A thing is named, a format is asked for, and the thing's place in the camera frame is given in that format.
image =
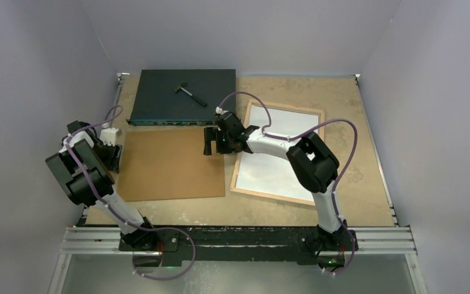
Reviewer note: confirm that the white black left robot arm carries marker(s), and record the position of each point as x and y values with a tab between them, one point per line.
83	166

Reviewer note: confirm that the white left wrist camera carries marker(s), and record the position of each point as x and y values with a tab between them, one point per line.
109	136

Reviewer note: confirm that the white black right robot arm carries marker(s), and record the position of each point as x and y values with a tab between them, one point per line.
315	166

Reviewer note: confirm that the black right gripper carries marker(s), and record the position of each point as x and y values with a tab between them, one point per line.
213	133

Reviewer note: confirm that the large printed photo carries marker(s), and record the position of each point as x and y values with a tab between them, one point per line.
283	121

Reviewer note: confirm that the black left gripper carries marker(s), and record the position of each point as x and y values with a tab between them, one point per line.
111	163

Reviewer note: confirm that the black hammer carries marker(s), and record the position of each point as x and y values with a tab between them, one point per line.
183	88

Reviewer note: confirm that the dark network switch box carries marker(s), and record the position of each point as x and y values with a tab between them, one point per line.
156	103

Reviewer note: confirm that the white wooden picture frame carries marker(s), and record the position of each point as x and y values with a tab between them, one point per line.
320	117

